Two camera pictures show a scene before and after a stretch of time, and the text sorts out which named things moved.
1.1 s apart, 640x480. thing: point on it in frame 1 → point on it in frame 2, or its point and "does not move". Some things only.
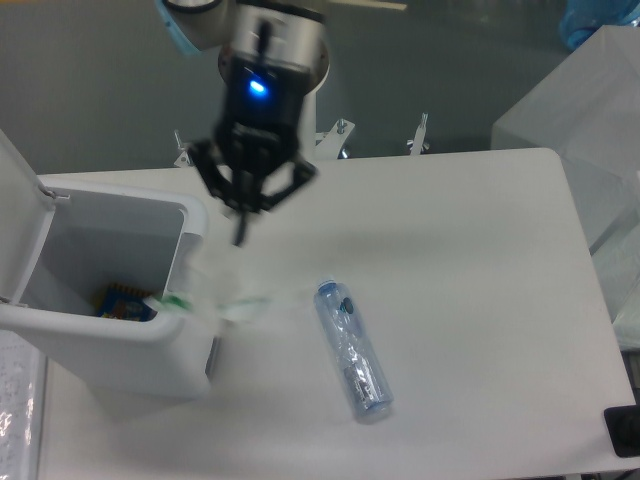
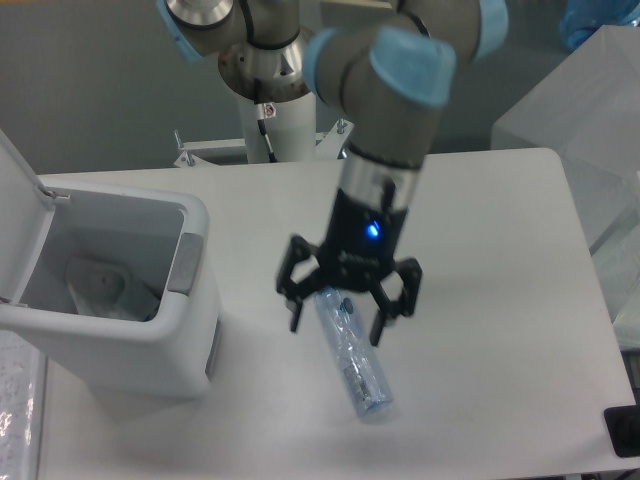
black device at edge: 623,425 does not move
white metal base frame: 327,143 does not move
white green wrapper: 215,289 → 102,288
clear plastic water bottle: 370,391 does not move
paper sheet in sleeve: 22,391 does not move
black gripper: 258,127 → 360,248
